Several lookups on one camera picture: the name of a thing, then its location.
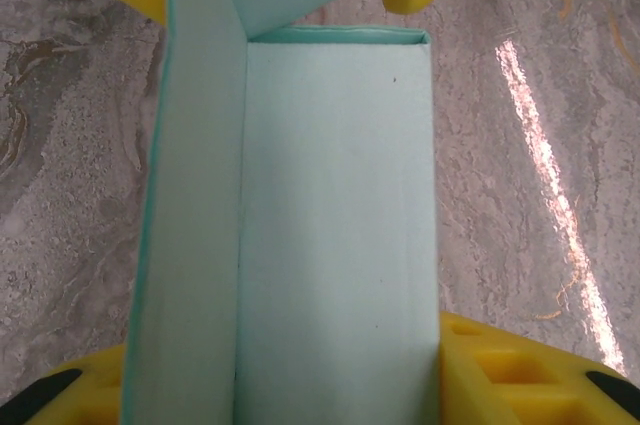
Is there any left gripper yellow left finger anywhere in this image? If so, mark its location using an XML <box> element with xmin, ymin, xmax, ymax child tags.
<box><xmin>0</xmin><ymin>344</ymin><xmax>126</xmax><ymax>425</ymax></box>

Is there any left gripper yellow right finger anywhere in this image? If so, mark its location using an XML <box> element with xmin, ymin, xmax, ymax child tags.
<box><xmin>439</xmin><ymin>312</ymin><xmax>640</xmax><ymax>425</ymax></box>

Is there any teal paper box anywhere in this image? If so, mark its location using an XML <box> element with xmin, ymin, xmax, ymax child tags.
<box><xmin>117</xmin><ymin>0</ymin><xmax>444</xmax><ymax>425</ymax></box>

